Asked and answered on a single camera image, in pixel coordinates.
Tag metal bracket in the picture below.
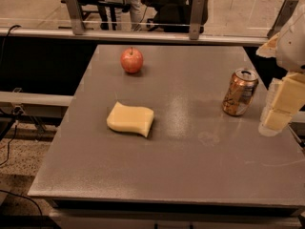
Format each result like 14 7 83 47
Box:
64 0 85 35
267 0 298 38
189 0 205 40

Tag right metal bracket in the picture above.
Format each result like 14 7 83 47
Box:
267 0 298 38

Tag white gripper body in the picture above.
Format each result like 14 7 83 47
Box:
275 4 305 73

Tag metal rail behind table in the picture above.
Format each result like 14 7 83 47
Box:
10 27 268 47

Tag orange soda can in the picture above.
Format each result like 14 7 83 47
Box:
222 69 258 116

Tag black cable left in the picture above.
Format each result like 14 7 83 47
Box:
0 24 22 69

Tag person legs in background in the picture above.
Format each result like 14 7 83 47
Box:
105 0 142 31

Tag yellow sponge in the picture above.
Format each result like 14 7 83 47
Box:
107 102 154 137

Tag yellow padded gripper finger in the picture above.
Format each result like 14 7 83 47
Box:
258 72 305 136
256 32 279 58

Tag left metal bracket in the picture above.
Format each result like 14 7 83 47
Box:
64 0 85 35

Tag red apple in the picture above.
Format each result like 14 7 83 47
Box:
120 47 144 73

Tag metal side beam left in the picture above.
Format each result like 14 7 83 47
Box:
0 92 72 107

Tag black office chair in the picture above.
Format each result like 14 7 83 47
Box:
141 0 214 34

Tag middle metal bracket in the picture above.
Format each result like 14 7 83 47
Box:
189 0 205 40

